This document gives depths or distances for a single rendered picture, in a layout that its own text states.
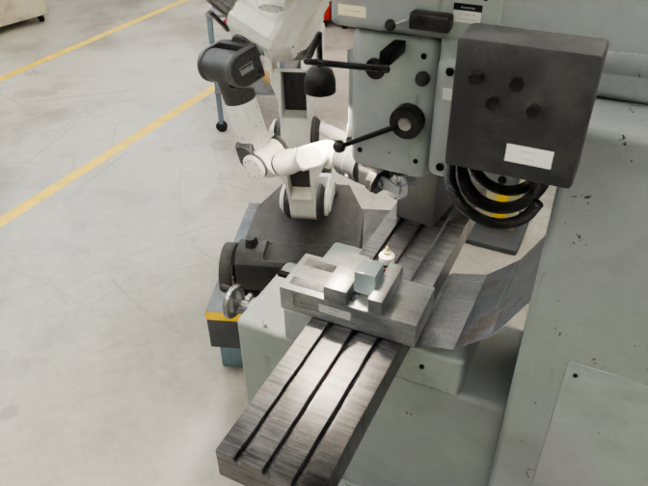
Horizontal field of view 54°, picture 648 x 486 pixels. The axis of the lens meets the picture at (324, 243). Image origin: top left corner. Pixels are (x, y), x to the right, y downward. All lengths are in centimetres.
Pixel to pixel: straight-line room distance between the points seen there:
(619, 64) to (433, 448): 113
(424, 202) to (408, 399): 56
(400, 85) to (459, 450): 101
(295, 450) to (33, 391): 181
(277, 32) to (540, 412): 113
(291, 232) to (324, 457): 139
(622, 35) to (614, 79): 8
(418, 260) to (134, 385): 149
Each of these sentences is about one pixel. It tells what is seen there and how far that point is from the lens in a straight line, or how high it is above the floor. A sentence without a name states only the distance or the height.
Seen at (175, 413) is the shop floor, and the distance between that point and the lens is 269.
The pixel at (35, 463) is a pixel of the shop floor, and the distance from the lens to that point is 271.
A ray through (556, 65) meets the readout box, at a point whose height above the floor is 170.
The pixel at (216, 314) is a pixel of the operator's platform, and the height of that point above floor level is 39.
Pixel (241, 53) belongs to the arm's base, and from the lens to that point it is 174.
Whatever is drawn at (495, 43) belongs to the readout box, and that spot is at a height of 172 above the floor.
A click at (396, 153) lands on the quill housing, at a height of 137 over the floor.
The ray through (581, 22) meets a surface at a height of 169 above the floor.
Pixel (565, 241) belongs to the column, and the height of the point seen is 133.
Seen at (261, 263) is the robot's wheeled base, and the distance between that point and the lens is 238.
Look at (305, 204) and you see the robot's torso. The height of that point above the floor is 71.
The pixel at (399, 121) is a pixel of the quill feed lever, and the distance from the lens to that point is 133.
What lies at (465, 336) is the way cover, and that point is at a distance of 161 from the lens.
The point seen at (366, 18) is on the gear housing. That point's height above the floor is 165.
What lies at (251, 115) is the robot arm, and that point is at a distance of 180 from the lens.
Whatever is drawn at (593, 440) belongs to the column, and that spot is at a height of 85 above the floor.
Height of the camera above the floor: 202
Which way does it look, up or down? 36 degrees down
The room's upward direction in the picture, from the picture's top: 1 degrees counter-clockwise
